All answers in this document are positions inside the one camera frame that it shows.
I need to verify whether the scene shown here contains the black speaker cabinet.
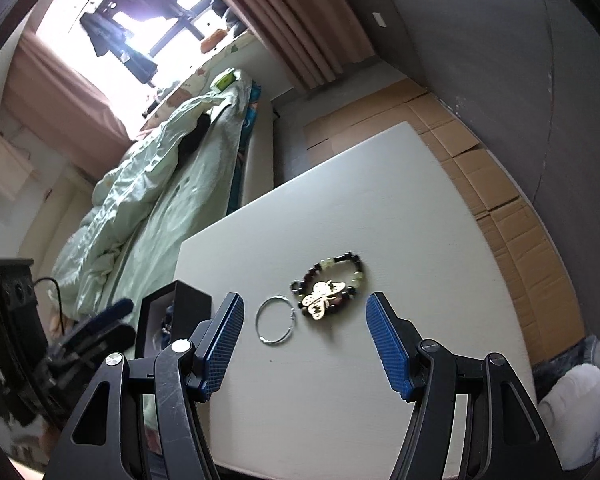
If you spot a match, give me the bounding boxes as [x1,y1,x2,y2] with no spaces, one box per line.
[0,259,47,426]

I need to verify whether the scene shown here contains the pink curtain right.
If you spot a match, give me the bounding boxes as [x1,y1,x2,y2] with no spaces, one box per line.
[226,0,375,92]

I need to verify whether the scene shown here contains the light green duvet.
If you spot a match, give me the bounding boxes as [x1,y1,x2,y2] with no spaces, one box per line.
[51,77,254,319]

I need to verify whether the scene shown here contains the black jewelry box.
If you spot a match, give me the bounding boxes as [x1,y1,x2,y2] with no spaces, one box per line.
[134,281,212,358]

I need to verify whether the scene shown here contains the gold butterfly brooch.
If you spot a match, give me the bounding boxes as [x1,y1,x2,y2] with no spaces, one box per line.
[301,280,347,321]

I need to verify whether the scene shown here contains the silver hoop bangle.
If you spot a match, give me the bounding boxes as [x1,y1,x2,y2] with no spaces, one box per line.
[254,295,296,347]

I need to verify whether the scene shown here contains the pink curtain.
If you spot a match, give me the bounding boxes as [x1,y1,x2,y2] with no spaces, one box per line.
[3,30,132,179]
[226,0,375,92]

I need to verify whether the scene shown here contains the white wall switch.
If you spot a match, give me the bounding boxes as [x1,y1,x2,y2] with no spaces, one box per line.
[373,12,387,28]

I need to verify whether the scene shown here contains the flattened cardboard sheets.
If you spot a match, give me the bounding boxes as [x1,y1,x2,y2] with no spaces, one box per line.
[303,78,585,365]

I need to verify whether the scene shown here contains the green box on bed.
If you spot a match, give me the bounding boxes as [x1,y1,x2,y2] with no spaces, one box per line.
[213,70,236,91]

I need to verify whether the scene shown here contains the pink curtain left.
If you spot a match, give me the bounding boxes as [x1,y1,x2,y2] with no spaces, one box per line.
[3,30,132,179]

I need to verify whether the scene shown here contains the dark hanging clothes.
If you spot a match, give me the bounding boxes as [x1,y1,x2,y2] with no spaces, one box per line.
[79,0,188,84]

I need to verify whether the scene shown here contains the black and green bead bracelet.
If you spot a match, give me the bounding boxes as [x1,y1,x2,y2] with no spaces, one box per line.
[292,251,368,319]

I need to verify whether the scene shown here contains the bed with beige frame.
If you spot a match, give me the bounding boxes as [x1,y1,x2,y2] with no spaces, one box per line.
[51,66,276,321]

